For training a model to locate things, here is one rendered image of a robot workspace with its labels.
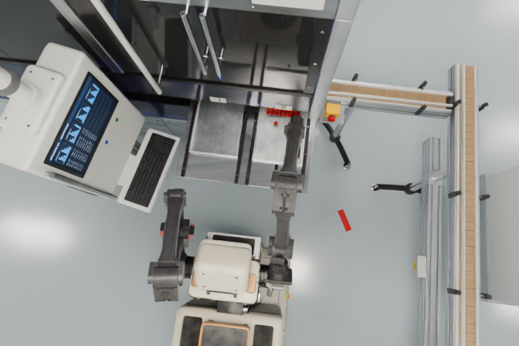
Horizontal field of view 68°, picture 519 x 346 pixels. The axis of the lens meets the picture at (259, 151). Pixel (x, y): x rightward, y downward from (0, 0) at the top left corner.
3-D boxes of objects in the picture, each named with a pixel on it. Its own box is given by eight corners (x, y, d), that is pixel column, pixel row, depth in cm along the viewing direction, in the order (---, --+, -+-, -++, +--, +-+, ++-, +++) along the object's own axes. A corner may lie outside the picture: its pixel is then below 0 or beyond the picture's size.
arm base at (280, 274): (262, 282, 155) (292, 285, 155) (263, 266, 152) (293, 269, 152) (264, 268, 163) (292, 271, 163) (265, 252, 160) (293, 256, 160)
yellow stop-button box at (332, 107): (324, 104, 201) (327, 99, 194) (338, 106, 200) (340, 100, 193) (323, 117, 199) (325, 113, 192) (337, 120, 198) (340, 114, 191)
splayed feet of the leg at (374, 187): (371, 181, 286) (376, 178, 272) (439, 190, 283) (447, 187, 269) (370, 192, 284) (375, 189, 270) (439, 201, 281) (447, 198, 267)
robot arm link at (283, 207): (266, 207, 122) (298, 211, 120) (273, 171, 129) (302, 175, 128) (267, 259, 157) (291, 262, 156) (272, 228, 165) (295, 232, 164)
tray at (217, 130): (201, 93, 213) (199, 90, 210) (246, 99, 212) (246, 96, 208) (190, 151, 205) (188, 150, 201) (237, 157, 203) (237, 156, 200)
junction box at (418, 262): (412, 255, 228) (417, 255, 219) (420, 256, 228) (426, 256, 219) (411, 276, 225) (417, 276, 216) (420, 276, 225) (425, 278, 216)
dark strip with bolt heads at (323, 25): (300, 109, 196) (318, 16, 119) (308, 110, 196) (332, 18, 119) (300, 111, 196) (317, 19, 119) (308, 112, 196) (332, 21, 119)
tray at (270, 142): (261, 100, 211) (260, 98, 208) (307, 106, 209) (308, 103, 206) (252, 159, 202) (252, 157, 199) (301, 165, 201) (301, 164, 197)
